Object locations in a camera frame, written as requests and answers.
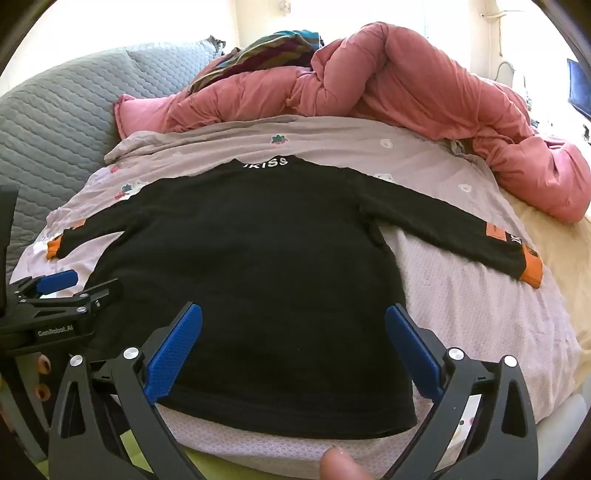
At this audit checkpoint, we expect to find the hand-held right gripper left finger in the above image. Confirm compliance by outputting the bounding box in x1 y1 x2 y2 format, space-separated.
48 302 206 480

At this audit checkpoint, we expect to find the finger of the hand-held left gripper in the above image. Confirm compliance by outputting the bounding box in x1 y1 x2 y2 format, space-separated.
9 270 79 302
18 278 124 321

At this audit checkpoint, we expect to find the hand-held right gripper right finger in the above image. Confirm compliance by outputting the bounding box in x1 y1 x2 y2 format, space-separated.
385 303 541 480

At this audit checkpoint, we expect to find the black sweater with orange cuffs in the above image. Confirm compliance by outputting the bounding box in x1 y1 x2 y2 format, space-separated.
46 154 544 439

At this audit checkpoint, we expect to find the person's left hand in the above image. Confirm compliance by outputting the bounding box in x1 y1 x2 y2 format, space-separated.
32 353 54 404

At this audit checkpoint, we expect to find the person's right hand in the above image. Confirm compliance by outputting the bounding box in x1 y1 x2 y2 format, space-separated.
320 447 371 480

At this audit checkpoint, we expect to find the pink printed blanket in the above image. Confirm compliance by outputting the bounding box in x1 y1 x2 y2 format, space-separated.
9 115 583 467

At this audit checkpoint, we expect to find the grey quilted cover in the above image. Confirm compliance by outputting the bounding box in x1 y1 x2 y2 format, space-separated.
0 34 227 287

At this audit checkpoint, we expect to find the pink duvet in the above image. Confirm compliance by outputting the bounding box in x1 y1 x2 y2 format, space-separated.
113 21 591 227

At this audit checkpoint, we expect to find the striped cloth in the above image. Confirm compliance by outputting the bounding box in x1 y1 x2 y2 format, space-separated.
187 30 324 95

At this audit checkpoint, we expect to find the black monitor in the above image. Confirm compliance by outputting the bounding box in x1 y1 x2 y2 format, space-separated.
567 58 591 123

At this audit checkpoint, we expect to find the white bed frame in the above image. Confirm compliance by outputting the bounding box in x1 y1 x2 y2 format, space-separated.
538 392 588 462

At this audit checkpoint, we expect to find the white wall pipe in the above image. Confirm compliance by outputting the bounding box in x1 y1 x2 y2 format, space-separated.
480 11 508 60

